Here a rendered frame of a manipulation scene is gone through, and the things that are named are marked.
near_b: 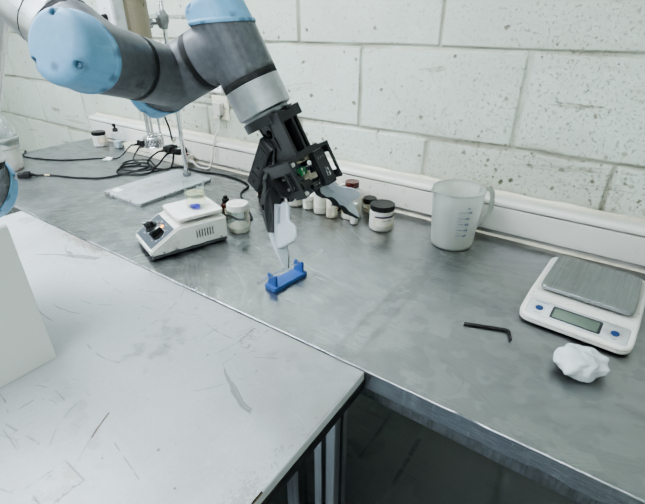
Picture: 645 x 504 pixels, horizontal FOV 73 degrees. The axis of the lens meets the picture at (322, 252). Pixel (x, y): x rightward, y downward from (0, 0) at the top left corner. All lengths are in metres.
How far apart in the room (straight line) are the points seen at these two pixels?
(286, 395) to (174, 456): 0.18
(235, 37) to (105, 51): 0.15
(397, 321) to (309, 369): 0.21
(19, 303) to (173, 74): 0.44
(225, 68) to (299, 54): 0.90
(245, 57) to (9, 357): 0.59
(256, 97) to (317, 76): 0.87
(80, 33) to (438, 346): 0.68
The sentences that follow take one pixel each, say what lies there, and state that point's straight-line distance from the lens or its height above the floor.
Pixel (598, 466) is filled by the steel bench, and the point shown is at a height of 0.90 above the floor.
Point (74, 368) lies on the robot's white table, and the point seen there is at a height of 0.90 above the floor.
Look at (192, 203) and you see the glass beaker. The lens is 1.14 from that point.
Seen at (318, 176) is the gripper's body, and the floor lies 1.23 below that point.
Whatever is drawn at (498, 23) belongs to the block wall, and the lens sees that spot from 1.21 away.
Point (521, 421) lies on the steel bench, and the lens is 0.74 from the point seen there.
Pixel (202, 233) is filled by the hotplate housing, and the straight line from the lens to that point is 1.13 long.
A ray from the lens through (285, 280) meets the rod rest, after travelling 0.96.
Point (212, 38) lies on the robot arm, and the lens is 0.59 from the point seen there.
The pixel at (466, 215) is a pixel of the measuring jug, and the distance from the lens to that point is 1.09.
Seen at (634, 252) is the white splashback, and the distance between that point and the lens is 1.22.
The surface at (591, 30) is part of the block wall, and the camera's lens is 1.17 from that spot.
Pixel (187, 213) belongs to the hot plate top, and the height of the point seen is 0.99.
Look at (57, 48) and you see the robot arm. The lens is 0.53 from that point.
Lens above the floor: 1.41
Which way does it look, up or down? 28 degrees down
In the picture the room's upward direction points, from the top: straight up
